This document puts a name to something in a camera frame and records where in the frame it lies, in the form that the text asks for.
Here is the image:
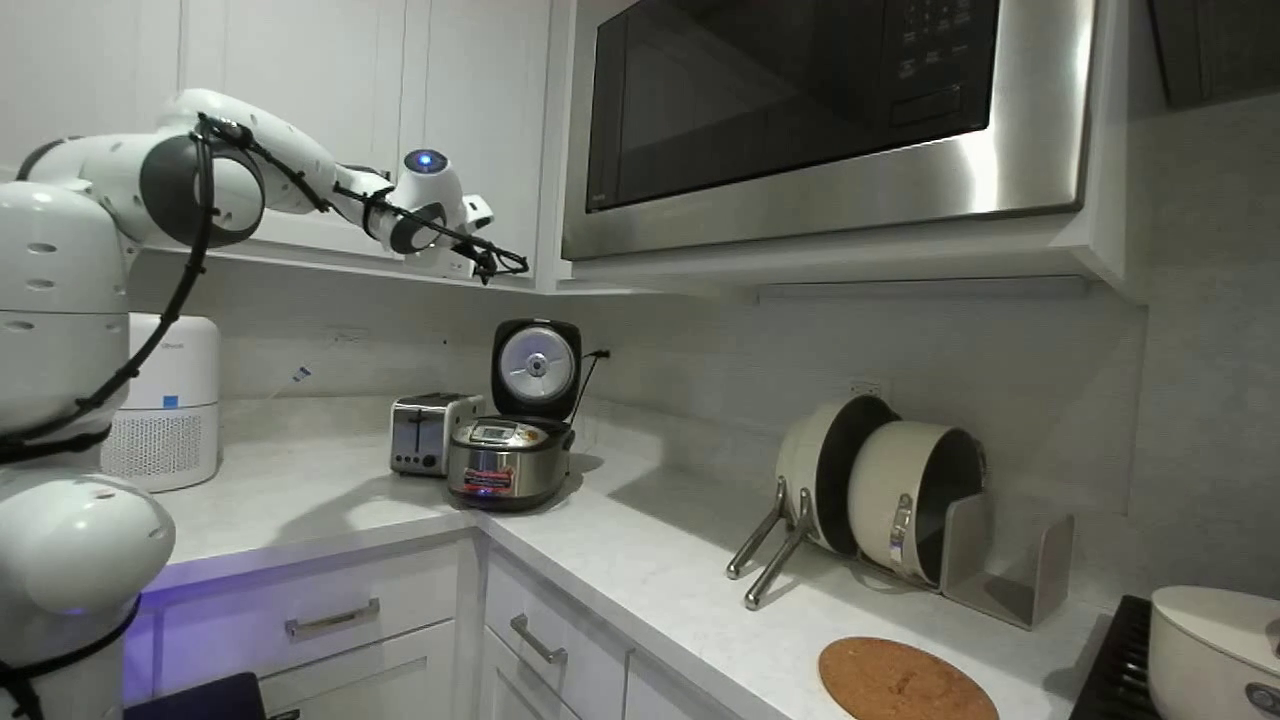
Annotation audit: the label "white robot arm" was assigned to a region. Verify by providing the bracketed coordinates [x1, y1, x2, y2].
[0, 90, 528, 720]

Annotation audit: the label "black rice cooker cable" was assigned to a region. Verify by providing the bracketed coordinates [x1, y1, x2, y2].
[567, 347, 616, 428]

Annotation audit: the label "white upper cabinet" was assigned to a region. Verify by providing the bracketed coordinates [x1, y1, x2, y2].
[0, 0, 551, 293]

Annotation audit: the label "stainless steel microwave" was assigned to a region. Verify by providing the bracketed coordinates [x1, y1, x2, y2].
[563, 0, 1098, 262]

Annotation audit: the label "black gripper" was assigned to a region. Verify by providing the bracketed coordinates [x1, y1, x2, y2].
[394, 198, 528, 284]

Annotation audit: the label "white lower cabinet drawers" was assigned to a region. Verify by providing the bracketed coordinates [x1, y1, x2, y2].
[125, 539, 734, 720]

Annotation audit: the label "white polka dot toaster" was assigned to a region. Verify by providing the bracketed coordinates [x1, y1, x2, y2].
[388, 393, 480, 480]

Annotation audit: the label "black gas stove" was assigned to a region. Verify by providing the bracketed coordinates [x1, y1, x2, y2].
[1068, 598, 1160, 720]

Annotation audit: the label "white air purifier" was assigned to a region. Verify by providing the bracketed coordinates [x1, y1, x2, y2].
[100, 316, 218, 491]

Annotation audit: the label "grey pan rack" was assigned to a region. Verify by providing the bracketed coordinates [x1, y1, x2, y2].
[939, 491, 1072, 628]

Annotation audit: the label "silver black rice cooker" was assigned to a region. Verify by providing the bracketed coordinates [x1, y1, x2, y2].
[449, 322, 580, 511]

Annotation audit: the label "round cork trivet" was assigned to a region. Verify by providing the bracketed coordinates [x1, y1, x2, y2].
[815, 636, 998, 720]

